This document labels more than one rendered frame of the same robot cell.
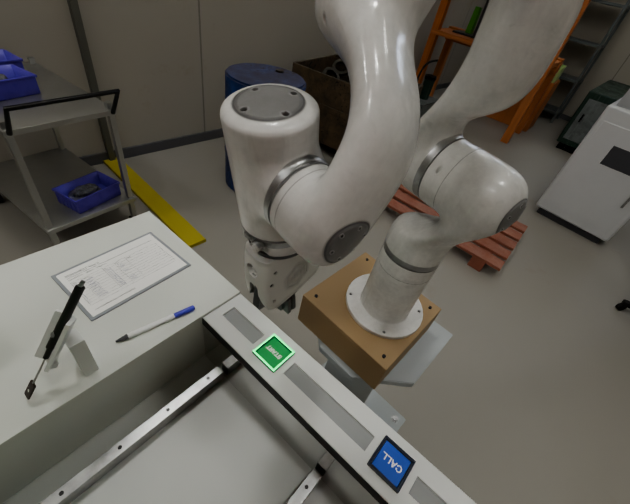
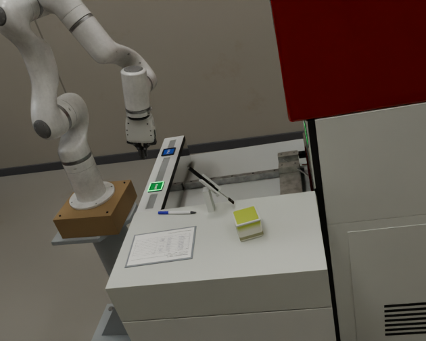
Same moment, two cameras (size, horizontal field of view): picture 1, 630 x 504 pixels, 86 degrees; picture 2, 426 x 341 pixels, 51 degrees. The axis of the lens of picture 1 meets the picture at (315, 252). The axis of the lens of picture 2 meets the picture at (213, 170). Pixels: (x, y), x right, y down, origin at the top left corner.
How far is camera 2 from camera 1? 1.61 m
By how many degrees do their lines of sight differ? 82
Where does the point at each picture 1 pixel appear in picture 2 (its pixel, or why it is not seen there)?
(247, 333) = (154, 198)
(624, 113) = not seen: outside the picture
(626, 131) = not seen: outside the picture
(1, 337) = (229, 235)
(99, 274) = (173, 248)
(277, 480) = (195, 193)
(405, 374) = not seen: hidden behind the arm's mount
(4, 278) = (210, 268)
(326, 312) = (115, 204)
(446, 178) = (73, 107)
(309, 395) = (163, 173)
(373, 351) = (124, 185)
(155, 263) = (146, 243)
